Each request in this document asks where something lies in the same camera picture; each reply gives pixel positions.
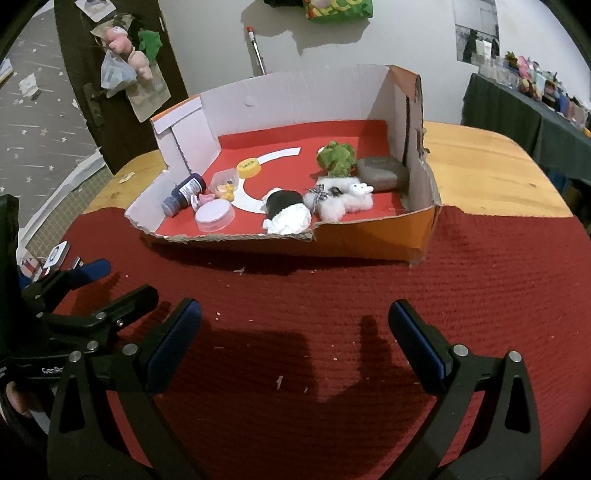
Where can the white plush dog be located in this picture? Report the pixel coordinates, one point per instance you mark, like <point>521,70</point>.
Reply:
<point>351,198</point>

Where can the green cloth table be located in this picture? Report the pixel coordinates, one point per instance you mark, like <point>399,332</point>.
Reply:
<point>508,120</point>

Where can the wall poster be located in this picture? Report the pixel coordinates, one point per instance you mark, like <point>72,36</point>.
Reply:
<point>475,32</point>

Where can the yellow bottle cap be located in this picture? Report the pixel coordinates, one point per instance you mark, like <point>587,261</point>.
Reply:
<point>249,167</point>

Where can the pink plush toy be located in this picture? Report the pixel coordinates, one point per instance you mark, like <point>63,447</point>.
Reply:
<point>120,41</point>

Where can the white charger pad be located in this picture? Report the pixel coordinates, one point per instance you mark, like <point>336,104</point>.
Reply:
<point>57,254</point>

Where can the clear plastic bag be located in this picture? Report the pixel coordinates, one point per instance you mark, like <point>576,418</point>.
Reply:
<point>115,74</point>

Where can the person's left hand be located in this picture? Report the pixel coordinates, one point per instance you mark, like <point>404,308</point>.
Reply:
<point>18,399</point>

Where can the clear plastic box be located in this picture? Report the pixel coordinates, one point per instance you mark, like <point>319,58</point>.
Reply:
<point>226,176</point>

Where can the blue glitter bottle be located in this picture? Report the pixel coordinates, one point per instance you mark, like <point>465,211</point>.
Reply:
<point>182,196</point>

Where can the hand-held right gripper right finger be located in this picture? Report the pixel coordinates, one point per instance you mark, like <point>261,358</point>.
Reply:
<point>418,346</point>

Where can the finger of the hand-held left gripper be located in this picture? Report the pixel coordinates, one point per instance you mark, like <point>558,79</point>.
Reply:
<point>134,300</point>
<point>90,272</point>

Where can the red knitted mat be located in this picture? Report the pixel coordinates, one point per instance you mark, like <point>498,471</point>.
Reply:
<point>323,300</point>

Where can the green plush toy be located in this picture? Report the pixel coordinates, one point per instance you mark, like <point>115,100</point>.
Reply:
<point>150,44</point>

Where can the round white tin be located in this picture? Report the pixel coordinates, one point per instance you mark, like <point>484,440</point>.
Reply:
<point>213,213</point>

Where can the black and white plush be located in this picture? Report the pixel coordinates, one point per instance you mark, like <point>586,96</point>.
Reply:
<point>284,201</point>

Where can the brown paper bag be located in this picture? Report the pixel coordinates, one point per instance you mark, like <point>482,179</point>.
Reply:
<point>147,99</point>

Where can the blonde doll figurine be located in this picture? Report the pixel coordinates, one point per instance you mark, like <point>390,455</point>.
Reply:
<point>224,191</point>

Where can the small white sticker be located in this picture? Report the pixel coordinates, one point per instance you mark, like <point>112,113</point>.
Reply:
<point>127,177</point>

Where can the grey eyeshadow case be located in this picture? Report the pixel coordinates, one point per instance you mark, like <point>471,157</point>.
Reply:
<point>381,173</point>

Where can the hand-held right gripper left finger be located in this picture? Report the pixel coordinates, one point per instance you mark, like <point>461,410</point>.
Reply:
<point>178,341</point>

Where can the orange cardboard box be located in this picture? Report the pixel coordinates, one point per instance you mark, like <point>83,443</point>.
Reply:
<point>369,240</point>

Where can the dark brown door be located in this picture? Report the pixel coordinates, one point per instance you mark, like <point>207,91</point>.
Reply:
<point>74,69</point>

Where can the red tipped stick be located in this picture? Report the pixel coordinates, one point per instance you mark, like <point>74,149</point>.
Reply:
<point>256,50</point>

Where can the row of small figurines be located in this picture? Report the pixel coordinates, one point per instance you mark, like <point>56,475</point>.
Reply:
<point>535,81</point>

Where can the door photo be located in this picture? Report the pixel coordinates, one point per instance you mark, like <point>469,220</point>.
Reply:
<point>94,8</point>

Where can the green shopping bag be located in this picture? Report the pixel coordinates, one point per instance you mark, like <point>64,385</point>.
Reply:
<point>341,9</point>

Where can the black bag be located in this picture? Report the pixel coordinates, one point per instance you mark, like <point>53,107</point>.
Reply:
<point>286,2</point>

